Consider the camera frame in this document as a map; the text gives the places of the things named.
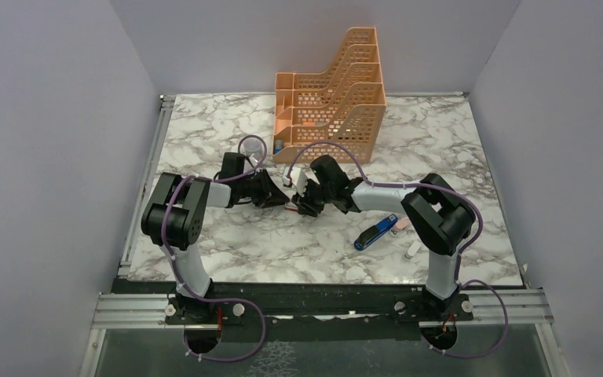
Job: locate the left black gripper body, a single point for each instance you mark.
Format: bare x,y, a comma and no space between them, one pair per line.
253,187

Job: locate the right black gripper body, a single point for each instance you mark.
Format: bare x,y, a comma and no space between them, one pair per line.
328,195

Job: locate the red white staple box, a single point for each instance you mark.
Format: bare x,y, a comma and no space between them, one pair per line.
297,180

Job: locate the pink white small stapler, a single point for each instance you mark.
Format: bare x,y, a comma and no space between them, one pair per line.
400,226

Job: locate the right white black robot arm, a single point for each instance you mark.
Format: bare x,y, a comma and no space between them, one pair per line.
441,217

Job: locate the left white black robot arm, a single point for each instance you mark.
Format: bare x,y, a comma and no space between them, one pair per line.
173,218

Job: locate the clear plastic jar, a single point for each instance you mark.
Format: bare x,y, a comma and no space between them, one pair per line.
253,149

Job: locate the blue item in organizer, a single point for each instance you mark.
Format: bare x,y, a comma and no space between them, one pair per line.
278,146

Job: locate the orange plastic file organizer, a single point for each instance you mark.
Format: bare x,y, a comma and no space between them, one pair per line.
339,111

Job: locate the left aluminium side rail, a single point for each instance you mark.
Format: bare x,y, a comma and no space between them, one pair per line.
162,123

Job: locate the aluminium front rail frame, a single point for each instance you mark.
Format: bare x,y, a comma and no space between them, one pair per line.
511,334

